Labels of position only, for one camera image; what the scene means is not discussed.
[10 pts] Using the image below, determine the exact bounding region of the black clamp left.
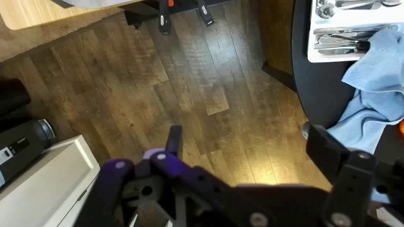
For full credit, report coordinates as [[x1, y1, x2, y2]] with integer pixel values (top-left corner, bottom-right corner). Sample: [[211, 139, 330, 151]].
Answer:
[[159, 0, 171, 35]]

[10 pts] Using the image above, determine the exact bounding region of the white cutlery tray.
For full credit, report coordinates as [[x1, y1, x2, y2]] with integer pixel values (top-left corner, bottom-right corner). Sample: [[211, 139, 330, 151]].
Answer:
[[307, 0, 404, 63]]

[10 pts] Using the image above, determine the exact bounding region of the silver cutlery upper pile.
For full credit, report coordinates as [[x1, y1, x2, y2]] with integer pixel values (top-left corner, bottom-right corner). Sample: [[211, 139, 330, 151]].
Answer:
[[316, 0, 403, 18]]

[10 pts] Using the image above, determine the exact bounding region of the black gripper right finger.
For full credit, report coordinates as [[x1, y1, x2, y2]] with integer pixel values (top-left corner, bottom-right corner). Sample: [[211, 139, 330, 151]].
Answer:
[[306, 124, 350, 182]]

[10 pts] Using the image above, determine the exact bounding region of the silver cutlery pile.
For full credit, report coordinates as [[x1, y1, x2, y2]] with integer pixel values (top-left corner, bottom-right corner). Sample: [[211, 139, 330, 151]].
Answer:
[[313, 23, 389, 55], [316, 0, 403, 18]]

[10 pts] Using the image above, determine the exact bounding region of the black object at left edge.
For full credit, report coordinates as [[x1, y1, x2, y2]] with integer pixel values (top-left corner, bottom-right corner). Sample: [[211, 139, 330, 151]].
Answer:
[[0, 79, 31, 116]]

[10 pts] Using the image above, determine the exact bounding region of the white cabinet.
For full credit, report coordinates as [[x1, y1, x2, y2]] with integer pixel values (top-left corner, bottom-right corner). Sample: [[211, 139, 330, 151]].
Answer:
[[0, 134, 100, 227]]

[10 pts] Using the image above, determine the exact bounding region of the black clamp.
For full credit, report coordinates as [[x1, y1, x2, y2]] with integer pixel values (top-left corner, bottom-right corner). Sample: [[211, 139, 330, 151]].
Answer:
[[159, 0, 171, 35], [197, 0, 214, 26]]

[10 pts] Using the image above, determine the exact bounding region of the light wooden board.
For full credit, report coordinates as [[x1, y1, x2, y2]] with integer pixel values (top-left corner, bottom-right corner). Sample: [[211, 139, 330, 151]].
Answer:
[[0, 0, 119, 30]]

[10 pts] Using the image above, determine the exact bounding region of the black round table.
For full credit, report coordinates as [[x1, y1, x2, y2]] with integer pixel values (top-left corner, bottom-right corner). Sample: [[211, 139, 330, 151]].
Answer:
[[291, 0, 404, 162]]

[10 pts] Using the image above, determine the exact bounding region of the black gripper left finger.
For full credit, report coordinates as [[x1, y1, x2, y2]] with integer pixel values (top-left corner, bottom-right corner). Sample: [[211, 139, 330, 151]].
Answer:
[[166, 124, 182, 155]]

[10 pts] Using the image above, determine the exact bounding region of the silver cutlery lower pile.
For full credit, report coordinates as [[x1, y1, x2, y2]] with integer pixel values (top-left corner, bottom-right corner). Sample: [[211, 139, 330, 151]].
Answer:
[[313, 23, 389, 55]]

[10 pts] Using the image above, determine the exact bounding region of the blue cloth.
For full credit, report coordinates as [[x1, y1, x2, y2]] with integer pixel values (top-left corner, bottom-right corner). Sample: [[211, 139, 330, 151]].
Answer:
[[327, 29, 404, 153]]

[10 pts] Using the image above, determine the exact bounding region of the black clamp right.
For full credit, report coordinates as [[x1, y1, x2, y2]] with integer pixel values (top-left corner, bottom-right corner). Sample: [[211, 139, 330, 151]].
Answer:
[[197, 0, 214, 26]]

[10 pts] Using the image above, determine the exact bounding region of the black cylindrical speaker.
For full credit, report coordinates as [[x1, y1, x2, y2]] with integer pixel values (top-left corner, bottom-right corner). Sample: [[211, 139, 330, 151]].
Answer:
[[0, 118, 57, 187]]

